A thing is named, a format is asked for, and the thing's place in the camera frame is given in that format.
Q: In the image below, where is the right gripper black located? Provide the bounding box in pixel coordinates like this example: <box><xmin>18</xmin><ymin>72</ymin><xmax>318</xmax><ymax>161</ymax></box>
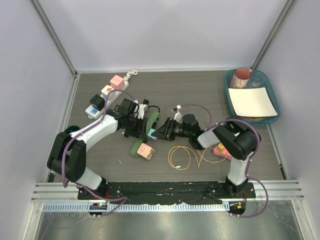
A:
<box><xmin>153</xmin><ymin>117</ymin><xmax>192</xmax><ymax>141</ymax></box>

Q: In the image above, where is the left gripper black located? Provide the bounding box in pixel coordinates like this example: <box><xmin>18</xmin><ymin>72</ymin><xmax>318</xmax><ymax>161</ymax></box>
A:
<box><xmin>124</xmin><ymin>114</ymin><xmax>146</xmax><ymax>140</ymax></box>

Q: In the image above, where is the teal plug adapter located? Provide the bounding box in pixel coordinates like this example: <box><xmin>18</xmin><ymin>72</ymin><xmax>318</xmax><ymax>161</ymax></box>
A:
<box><xmin>147</xmin><ymin>128</ymin><xmax>158</xmax><ymax>141</ymax></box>

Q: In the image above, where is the green power strip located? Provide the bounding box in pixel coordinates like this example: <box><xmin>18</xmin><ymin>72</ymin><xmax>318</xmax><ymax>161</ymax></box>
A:
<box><xmin>130</xmin><ymin>111</ymin><xmax>161</xmax><ymax>158</ymax></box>

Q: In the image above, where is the light pink cube adapter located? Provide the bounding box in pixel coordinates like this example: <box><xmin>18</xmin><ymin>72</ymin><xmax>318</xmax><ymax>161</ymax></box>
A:
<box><xmin>137</xmin><ymin>143</ymin><xmax>155</xmax><ymax>160</ymax></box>

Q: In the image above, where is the pink power strip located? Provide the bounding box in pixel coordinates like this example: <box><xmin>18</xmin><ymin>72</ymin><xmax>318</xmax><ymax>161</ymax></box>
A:
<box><xmin>213</xmin><ymin>146</ymin><xmax>232</xmax><ymax>160</ymax></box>

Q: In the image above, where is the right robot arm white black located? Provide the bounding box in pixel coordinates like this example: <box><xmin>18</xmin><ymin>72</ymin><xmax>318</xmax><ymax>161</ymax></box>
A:
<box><xmin>151</xmin><ymin>114</ymin><xmax>261</xmax><ymax>198</ymax></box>

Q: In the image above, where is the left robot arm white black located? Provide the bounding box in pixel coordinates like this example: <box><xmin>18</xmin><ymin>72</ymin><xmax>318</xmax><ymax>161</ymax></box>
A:
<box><xmin>47</xmin><ymin>98</ymin><xmax>149</xmax><ymax>200</ymax></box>

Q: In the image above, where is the white power strip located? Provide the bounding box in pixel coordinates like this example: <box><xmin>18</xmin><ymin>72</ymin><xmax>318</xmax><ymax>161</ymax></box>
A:
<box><xmin>85</xmin><ymin>75</ymin><xmax>129</xmax><ymax>120</ymax></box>

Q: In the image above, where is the yellow USB charger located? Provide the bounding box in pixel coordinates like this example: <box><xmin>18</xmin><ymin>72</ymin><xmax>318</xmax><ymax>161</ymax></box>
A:
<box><xmin>216</xmin><ymin>143</ymin><xmax>225</xmax><ymax>153</ymax></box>

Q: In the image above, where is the teal plastic tray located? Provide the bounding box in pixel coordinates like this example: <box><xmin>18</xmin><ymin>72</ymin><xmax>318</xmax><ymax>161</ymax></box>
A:
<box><xmin>224</xmin><ymin>69</ymin><xmax>280</xmax><ymax>127</ymax></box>

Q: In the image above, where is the white paper sheet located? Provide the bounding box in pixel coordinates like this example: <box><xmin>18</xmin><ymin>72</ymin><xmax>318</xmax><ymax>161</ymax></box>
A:
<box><xmin>228</xmin><ymin>87</ymin><xmax>278</xmax><ymax>118</ymax></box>

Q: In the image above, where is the pink patterned mug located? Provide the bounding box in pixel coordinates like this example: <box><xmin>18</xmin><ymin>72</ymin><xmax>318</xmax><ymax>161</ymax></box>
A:
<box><xmin>229</xmin><ymin>68</ymin><xmax>254</xmax><ymax>89</ymax></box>

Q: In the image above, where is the clear plastic cup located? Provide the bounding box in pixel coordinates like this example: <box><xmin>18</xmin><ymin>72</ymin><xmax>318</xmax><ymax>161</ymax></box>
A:
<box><xmin>245</xmin><ymin>71</ymin><xmax>266</xmax><ymax>89</ymax></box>

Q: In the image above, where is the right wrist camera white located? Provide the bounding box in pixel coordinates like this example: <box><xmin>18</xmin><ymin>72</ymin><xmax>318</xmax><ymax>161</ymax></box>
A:
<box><xmin>171</xmin><ymin>105</ymin><xmax>183</xmax><ymax>123</ymax></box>

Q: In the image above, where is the yellow cable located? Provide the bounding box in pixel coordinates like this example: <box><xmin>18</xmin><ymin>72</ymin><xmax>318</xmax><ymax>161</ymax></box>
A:
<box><xmin>167</xmin><ymin>145</ymin><xmax>213</xmax><ymax>171</ymax></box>

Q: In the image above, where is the black coiled power cord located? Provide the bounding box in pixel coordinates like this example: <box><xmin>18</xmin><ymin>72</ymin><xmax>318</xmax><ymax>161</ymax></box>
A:
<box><xmin>142</xmin><ymin>98</ymin><xmax>162</xmax><ymax>113</ymax></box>

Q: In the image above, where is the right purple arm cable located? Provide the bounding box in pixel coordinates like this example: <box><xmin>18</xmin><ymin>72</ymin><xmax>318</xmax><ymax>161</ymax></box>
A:
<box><xmin>179</xmin><ymin>104</ymin><xmax>270</xmax><ymax>218</ymax></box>

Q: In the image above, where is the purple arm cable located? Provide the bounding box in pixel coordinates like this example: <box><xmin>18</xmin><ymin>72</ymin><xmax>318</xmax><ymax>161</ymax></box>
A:
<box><xmin>62</xmin><ymin>89</ymin><xmax>140</xmax><ymax>218</ymax></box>
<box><xmin>179</xmin><ymin>104</ymin><xmax>270</xmax><ymax>218</ymax></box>

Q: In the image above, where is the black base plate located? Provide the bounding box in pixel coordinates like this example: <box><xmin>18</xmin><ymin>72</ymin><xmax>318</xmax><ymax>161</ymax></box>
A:
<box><xmin>77</xmin><ymin>181</ymin><xmax>256</xmax><ymax>205</ymax></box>

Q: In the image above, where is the white coiled cord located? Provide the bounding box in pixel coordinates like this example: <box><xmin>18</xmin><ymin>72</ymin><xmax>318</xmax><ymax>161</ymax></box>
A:
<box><xmin>123</xmin><ymin>69</ymin><xmax>139</xmax><ymax>81</ymax></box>

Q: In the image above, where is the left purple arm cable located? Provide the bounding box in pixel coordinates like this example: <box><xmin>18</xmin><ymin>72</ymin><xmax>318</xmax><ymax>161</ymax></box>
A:
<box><xmin>62</xmin><ymin>89</ymin><xmax>140</xmax><ymax>218</ymax></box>

